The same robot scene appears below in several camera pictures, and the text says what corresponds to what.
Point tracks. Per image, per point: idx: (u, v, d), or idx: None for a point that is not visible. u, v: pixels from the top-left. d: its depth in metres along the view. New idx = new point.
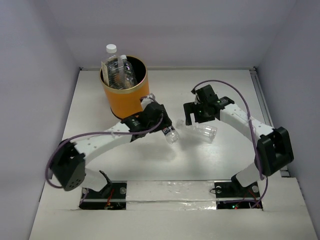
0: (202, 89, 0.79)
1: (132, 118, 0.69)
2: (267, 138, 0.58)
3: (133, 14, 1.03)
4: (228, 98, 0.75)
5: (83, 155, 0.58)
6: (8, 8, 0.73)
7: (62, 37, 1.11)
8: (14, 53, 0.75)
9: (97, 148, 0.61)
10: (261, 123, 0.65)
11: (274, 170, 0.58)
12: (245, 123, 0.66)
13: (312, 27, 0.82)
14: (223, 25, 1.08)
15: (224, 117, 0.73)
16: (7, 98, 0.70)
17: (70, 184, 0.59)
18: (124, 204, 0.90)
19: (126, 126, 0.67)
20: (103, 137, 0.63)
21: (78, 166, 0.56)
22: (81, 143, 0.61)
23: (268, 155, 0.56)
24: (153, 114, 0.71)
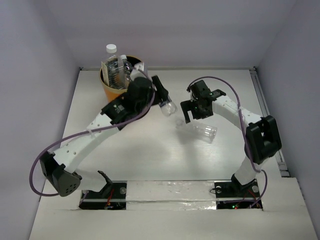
0: (195, 84, 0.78)
1: (114, 105, 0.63)
2: (255, 125, 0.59)
3: (133, 14, 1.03)
4: (220, 91, 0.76)
5: (62, 166, 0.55)
6: (8, 6, 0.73)
7: (62, 36, 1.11)
8: (14, 53, 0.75)
9: (77, 153, 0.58)
10: (250, 112, 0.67)
11: (263, 158, 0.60)
12: (235, 112, 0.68)
13: (312, 27, 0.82)
14: (223, 25, 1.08)
15: (216, 109, 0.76)
16: (7, 98, 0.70)
17: (66, 189, 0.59)
18: (124, 204, 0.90)
19: (107, 117, 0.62)
20: (82, 139, 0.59)
21: (62, 177, 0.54)
22: (59, 152, 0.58)
23: (256, 142, 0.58)
24: (138, 92, 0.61)
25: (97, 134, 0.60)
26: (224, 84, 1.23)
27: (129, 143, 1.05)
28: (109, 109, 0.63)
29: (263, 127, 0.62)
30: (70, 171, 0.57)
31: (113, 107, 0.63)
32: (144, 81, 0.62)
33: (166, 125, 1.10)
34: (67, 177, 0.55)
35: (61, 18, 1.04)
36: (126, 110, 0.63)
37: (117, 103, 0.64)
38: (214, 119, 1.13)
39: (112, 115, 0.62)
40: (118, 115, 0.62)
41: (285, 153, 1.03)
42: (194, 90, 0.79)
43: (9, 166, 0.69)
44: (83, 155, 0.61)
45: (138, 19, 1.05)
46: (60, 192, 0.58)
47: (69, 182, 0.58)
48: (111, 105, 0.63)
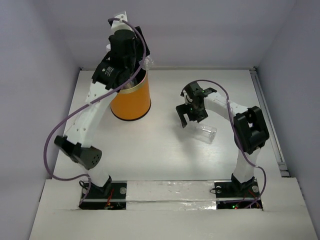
0: (189, 84, 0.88)
1: (103, 69, 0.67)
2: (242, 115, 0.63)
3: (133, 14, 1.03)
4: (211, 89, 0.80)
5: (79, 144, 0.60)
6: (8, 7, 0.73)
7: (62, 36, 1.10)
8: (14, 53, 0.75)
9: (87, 129, 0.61)
10: (238, 105, 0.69)
11: (253, 146, 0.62)
12: (223, 105, 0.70)
13: (312, 27, 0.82)
14: (223, 25, 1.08)
15: (207, 105, 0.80)
16: (7, 98, 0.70)
17: (91, 162, 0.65)
18: (124, 204, 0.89)
19: (100, 83, 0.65)
20: (86, 114, 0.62)
21: (83, 152, 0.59)
22: (70, 133, 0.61)
23: (244, 131, 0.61)
24: (124, 47, 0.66)
25: (98, 105, 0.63)
26: (224, 83, 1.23)
27: (129, 143, 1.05)
28: (99, 75, 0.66)
29: (250, 117, 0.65)
30: (87, 146, 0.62)
31: (102, 72, 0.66)
32: (126, 36, 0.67)
33: (166, 125, 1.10)
34: (87, 151, 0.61)
35: (61, 18, 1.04)
36: (115, 70, 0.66)
37: (105, 67, 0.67)
38: (214, 119, 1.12)
39: (103, 79, 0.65)
40: (110, 77, 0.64)
41: (285, 153, 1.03)
42: (189, 89, 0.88)
43: (9, 166, 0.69)
44: (93, 129, 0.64)
45: (138, 19, 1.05)
46: (87, 165, 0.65)
47: (91, 155, 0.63)
48: (99, 70, 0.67)
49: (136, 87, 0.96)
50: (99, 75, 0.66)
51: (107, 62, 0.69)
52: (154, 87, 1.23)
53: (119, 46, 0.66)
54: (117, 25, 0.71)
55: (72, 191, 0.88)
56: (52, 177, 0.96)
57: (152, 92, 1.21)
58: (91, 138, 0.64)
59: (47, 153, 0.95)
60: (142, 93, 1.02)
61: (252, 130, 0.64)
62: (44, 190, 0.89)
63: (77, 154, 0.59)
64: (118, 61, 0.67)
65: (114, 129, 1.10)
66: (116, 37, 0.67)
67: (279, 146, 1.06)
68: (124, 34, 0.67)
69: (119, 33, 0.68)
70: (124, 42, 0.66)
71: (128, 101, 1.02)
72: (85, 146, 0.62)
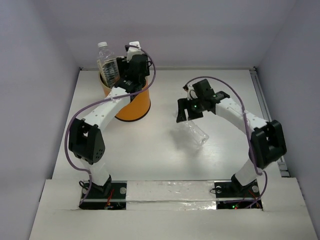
0: (199, 82, 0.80)
1: (124, 81, 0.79)
2: (260, 130, 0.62)
3: (133, 14, 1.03)
4: (223, 93, 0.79)
5: (96, 126, 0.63)
6: (8, 7, 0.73)
7: (62, 36, 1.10)
8: (14, 53, 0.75)
9: (105, 116, 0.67)
10: (255, 116, 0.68)
11: (269, 162, 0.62)
12: (239, 116, 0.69)
13: (312, 27, 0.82)
14: (223, 25, 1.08)
15: (219, 111, 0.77)
16: (7, 98, 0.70)
17: (97, 154, 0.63)
18: (124, 204, 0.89)
19: (120, 89, 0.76)
20: (106, 106, 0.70)
21: (99, 131, 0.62)
22: (89, 118, 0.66)
23: (262, 148, 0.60)
24: (140, 66, 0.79)
25: (117, 101, 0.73)
26: (224, 84, 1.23)
27: (129, 143, 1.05)
28: (120, 84, 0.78)
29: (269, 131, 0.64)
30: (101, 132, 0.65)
31: (123, 82, 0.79)
32: (142, 57, 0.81)
33: (166, 125, 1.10)
34: (100, 135, 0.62)
35: (60, 18, 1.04)
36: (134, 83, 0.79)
37: (125, 80, 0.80)
38: (214, 119, 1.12)
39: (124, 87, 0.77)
40: (129, 86, 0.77)
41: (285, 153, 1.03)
42: (198, 88, 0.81)
43: (9, 166, 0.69)
44: (106, 122, 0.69)
45: (138, 20, 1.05)
46: (92, 157, 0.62)
47: (99, 144, 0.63)
48: (121, 81, 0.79)
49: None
50: (120, 84, 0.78)
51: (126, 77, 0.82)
52: (154, 87, 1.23)
53: (136, 65, 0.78)
54: (134, 49, 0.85)
55: (72, 191, 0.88)
56: (52, 177, 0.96)
57: (152, 92, 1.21)
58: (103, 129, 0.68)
59: (47, 153, 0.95)
60: (141, 95, 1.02)
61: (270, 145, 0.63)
62: (44, 190, 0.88)
63: (92, 131, 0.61)
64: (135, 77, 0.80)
65: (114, 129, 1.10)
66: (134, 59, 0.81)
67: None
68: (140, 56, 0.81)
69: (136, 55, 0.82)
70: (141, 62, 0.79)
71: None
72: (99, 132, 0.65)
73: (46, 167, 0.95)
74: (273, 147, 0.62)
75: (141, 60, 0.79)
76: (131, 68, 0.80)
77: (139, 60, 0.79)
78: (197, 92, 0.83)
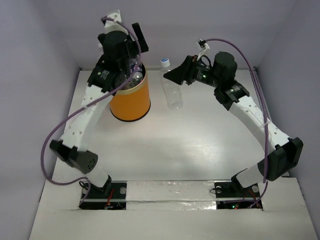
0: (226, 65, 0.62)
1: (99, 72, 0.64)
2: (282, 150, 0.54)
3: (133, 13, 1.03)
4: (242, 88, 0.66)
5: (75, 148, 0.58)
6: (8, 7, 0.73)
7: (62, 36, 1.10)
8: (14, 53, 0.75)
9: (83, 132, 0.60)
10: (277, 129, 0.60)
11: (279, 174, 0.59)
12: (260, 126, 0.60)
13: (312, 27, 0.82)
14: (223, 25, 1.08)
15: (235, 109, 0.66)
16: (7, 98, 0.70)
17: (87, 166, 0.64)
18: (124, 204, 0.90)
19: (94, 87, 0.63)
20: (83, 118, 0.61)
21: (79, 155, 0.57)
22: (66, 137, 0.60)
23: (277, 166, 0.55)
24: (117, 51, 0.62)
25: (94, 108, 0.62)
26: None
27: (129, 143, 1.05)
28: (95, 78, 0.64)
29: (289, 150, 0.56)
30: (83, 148, 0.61)
31: (98, 74, 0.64)
32: (118, 39, 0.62)
33: (166, 125, 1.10)
34: (82, 155, 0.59)
35: (60, 18, 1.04)
36: (111, 74, 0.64)
37: (100, 70, 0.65)
38: (214, 119, 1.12)
39: (99, 83, 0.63)
40: (106, 80, 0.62)
41: None
42: (221, 72, 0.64)
43: (9, 166, 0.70)
44: (88, 133, 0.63)
45: (138, 19, 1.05)
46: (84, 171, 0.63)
47: (86, 160, 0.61)
48: (95, 74, 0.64)
49: (136, 86, 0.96)
50: (94, 78, 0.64)
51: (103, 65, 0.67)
52: (154, 87, 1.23)
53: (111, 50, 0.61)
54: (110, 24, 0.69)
55: (72, 191, 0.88)
56: (52, 177, 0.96)
57: (152, 92, 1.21)
58: (87, 141, 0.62)
59: (47, 153, 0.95)
60: (140, 95, 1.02)
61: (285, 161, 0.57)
62: (44, 190, 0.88)
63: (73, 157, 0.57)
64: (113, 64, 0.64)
65: (114, 129, 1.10)
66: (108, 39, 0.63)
67: None
68: (116, 37, 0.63)
69: (111, 34, 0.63)
70: (116, 47, 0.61)
71: (128, 101, 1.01)
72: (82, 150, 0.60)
73: (46, 167, 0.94)
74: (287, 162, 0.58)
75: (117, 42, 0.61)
76: (105, 54, 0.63)
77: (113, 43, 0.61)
78: (217, 74, 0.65)
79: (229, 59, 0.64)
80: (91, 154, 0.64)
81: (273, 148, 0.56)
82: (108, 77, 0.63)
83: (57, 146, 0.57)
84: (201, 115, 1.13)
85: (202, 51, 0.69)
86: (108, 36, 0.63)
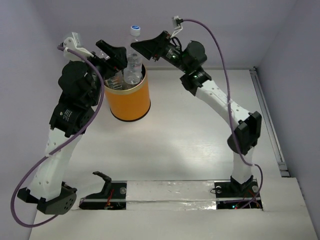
0: (197, 58, 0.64)
1: (60, 113, 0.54)
2: (244, 124, 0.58)
3: (132, 13, 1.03)
4: (205, 73, 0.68)
5: (43, 200, 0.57)
6: (7, 8, 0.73)
7: (61, 36, 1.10)
8: (13, 53, 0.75)
9: (50, 182, 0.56)
10: (239, 106, 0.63)
11: (247, 149, 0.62)
12: (224, 106, 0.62)
13: (312, 27, 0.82)
14: (223, 25, 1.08)
15: (200, 94, 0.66)
16: (6, 98, 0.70)
17: (65, 206, 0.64)
18: (124, 204, 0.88)
19: (59, 130, 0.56)
20: (48, 165, 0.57)
21: (48, 207, 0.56)
22: (33, 186, 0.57)
23: (243, 139, 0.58)
24: (78, 88, 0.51)
25: (59, 154, 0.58)
26: (224, 84, 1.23)
27: (129, 143, 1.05)
28: (57, 119, 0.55)
29: (251, 123, 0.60)
30: (54, 195, 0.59)
31: (59, 116, 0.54)
32: (77, 72, 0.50)
33: (166, 125, 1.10)
34: (52, 203, 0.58)
35: (60, 18, 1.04)
36: (75, 113, 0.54)
37: (61, 109, 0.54)
38: (214, 119, 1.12)
39: (63, 125, 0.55)
40: (70, 124, 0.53)
41: (285, 153, 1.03)
42: (191, 62, 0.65)
43: (9, 166, 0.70)
44: (58, 178, 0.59)
45: (137, 19, 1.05)
46: (63, 211, 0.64)
47: (60, 203, 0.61)
48: (56, 115, 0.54)
49: (137, 87, 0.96)
50: (57, 119, 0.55)
51: (65, 101, 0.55)
52: (154, 87, 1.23)
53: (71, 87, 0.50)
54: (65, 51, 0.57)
55: None
56: None
57: (152, 92, 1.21)
58: (59, 185, 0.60)
59: None
60: (142, 94, 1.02)
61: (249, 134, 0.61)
62: None
63: (43, 210, 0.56)
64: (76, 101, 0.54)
65: (114, 129, 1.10)
66: (65, 74, 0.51)
67: (279, 146, 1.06)
68: (75, 70, 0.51)
69: (70, 67, 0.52)
70: (76, 83, 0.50)
71: (128, 101, 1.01)
72: (52, 197, 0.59)
73: None
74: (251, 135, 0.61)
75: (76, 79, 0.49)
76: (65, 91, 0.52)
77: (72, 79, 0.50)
78: (186, 63, 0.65)
79: (199, 49, 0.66)
80: (66, 196, 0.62)
81: (236, 123, 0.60)
82: (71, 118, 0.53)
83: (27, 196, 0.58)
84: (202, 115, 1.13)
85: (177, 31, 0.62)
86: (66, 70, 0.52)
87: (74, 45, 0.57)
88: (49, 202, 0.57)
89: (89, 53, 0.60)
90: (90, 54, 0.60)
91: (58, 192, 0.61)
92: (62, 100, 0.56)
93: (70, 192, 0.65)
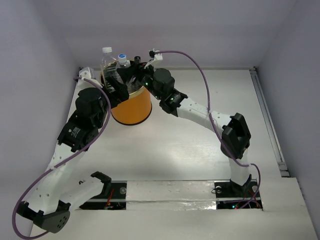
0: (165, 82, 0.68)
1: (69, 129, 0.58)
2: (229, 127, 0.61)
3: (132, 14, 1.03)
4: (180, 94, 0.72)
5: (41, 213, 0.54)
6: (8, 8, 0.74)
7: (62, 36, 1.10)
8: (14, 54, 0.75)
9: (50, 194, 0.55)
10: (219, 113, 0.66)
11: (240, 153, 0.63)
12: (205, 117, 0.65)
13: (312, 26, 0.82)
14: (223, 25, 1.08)
15: (181, 114, 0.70)
16: (8, 97, 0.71)
17: (58, 225, 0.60)
18: (124, 204, 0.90)
19: (65, 145, 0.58)
20: (49, 178, 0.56)
21: (46, 220, 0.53)
22: (32, 199, 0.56)
23: (233, 143, 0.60)
24: (90, 107, 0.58)
25: (63, 168, 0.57)
26: (223, 84, 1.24)
27: (129, 144, 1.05)
28: (65, 136, 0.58)
29: (235, 125, 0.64)
30: (50, 211, 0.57)
31: (68, 132, 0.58)
32: (92, 95, 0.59)
33: (166, 125, 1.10)
34: (50, 217, 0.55)
35: (60, 18, 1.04)
36: (83, 130, 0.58)
37: (71, 126, 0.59)
38: None
39: (70, 141, 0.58)
40: (77, 140, 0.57)
41: (285, 153, 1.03)
42: (162, 87, 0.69)
43: (10, 166, 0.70)
44: (58, 193, 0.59)
45: (137, 20, 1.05)
46: (55, 229, 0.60)
47: (56, 219, 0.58)
48: (65, 131, 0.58)
49: (136, 92, 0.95)
50: (65, 135, 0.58)
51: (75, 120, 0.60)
52: None
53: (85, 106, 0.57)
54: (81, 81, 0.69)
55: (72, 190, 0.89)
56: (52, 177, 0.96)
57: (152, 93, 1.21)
58: (56, 201, 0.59)
59: (48, 153, 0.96)
60: (143, 96, 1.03)
61: (238, 137, 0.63)
62: None
63: (39, 224, 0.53)
64: (85, 120, 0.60)
65: (114, 129, 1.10)
66: (81, 95, 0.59)
67: (279, 146, 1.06)
68: (91, 93, 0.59)
69: (86, 90, 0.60)
70: (90, 103, 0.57)
71: (129, 105, 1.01)
72: (49, 212, 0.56)
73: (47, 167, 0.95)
74: (241, 137, 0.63)
75: (91, 99, 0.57)
76: (78, 110, 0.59)
77: (87, 100, 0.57)
78: (158, 89, 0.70)
79: (165, 74, 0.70)
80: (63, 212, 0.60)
81: (221, 129, 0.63)
82: (79, 135, 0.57)
83: (23, 211, 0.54)
84: None
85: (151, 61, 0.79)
86: (82, 93, 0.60)
87: (89, 76, 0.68)
88: (47, 216, 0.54)
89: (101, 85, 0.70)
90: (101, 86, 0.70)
91: (54, 208, 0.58)
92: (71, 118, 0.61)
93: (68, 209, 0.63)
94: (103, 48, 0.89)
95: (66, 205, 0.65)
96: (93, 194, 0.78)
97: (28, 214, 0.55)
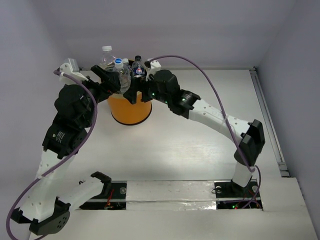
0: (166, 81, 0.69)
1: (53, 134, 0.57)
2: (248, 135, 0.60)
3: (132, 13, 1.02)
4: (192, 95, 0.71)
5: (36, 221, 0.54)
6: (7, 8, 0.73)
7: (61, 36, 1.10)
8: (13, 54, 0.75)
9: (42, 202, 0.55)
10: (236, 119, 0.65)
11: (254, 159, 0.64)
12: (222, 122, 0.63)
13: (312, 26, 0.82)
14: (223, 25, 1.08)
15: (194, 117, 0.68)
16: (7, 98, 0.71)
17: (58, 226, 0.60)
18: (124, 204, 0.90)
19: (51, 151, 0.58)
20: (40, 185, 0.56)
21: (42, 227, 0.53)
22: (25, 208, 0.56)
23: (251, 151, 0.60)
24: (72, 109, 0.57)
25: (52, 175, 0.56)
26: (223, 84, 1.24)
27: (128, 144, 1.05)
28: (50, 141, 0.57)
29: (252, 132, 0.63)
30: (47, 215, 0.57)
31: (52, 137, 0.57)
32: (73, 95, 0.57)
33: (166, 125, 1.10)
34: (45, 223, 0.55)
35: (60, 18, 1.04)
36: (67, 135, 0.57)
37: (55, 130, 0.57)
38: None
39: (56, 147, 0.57)
40: (62, 146, 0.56)
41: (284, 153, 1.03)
42: (166, 88, 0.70)
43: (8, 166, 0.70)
44: (52, 197, 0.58)
45: (137, 20, 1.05)
46: (56, 230, 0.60)
47: (54, 223, 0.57)
48: (49, 136, 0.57)
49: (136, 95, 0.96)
50: (49, 140, 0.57)
51: (58, 122, 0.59)
52: None
53: (66, 108, 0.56)
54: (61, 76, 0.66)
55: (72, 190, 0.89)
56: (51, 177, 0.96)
57: None
58: (52, 203, 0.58)
59: None
60: None
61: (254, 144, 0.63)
62: None
63: (35, 231, 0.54)
64: (70, 122, 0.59)
65: (114, 129, 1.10)
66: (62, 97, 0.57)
67: (279, 146, 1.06)
68: (71, 93, 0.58)
69: (66, 89, 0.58)
70: (72, 105, 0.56)
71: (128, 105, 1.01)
72: (46, 217, 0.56)
73: None
74: (256, 144, 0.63)
75: (71, 100, 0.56)
76: (60, 112, 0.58)
77: (67, 102, 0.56)
78: (164, 91, 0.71)
79: (168, 75, 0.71)
80: (62, 213, 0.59)
81: (239, 137, 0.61)
82: (63, 140, 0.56)
83: (18, 218, 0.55)
84: None
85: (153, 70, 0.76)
86: (61, 94, 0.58)
87: (70, 69, 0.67)
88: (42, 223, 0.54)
89: (83, 77, 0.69)
90: (84, 78, 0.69)
91: (52, 211, 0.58)
92: (55, 121, 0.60)
93: (66, 210, 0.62)
94: (103, 47, 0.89)
95: (65, 205, 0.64)
96: (92, 194, 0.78)
97: (24, 220, 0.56)
